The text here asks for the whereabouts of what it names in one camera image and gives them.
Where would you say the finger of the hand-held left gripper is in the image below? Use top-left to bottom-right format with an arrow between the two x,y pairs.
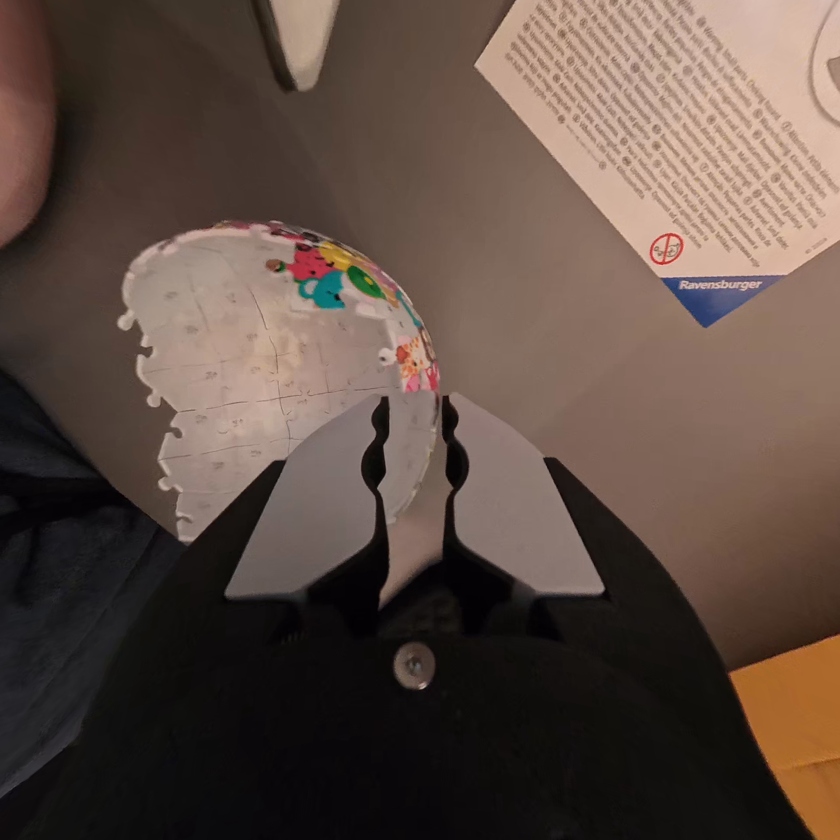
252,0 -> 342,93

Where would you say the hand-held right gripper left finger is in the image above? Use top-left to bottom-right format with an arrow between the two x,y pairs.
224,395 -> 391,601

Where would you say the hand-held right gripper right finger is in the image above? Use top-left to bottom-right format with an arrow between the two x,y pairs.
441,392 -> 605,601

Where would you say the half-built colourful puzzle ball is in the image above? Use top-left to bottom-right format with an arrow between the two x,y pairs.
117,220 -> 442,544

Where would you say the person's left forearm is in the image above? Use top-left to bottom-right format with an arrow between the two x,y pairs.
0,0 -> 57,248

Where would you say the yellow plastic bin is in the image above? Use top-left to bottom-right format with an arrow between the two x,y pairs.
728,633 -> 840,840

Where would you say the folded paper instruction leaflet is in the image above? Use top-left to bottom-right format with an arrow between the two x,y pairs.
474,0 -> 840,329

